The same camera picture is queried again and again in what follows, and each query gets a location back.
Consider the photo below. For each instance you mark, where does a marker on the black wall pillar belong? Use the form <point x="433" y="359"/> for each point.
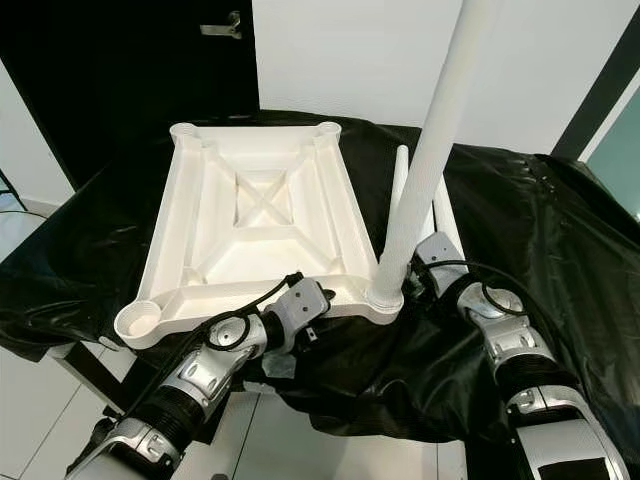
<point x="600" y="90"/>

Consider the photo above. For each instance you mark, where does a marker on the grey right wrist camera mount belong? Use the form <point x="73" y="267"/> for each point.
<point x="438" y="255"/>

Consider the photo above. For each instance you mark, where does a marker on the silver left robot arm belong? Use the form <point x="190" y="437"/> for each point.
<point x="205" y="365"/>

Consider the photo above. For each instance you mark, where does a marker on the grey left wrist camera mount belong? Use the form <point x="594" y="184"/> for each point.
<point x="302" y="303"/>

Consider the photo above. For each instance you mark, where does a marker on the black door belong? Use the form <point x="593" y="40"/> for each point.
<point x="110" y="80"/>

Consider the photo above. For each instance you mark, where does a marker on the black plastic cover sheet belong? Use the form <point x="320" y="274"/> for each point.
<point x="60" y="280"/>

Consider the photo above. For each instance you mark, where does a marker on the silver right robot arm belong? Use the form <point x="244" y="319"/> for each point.
<point x="510" y="340"/>

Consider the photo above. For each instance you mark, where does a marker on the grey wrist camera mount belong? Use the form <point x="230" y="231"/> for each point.
<point x="302" y="303"/>
<point x="438" y="255"/>

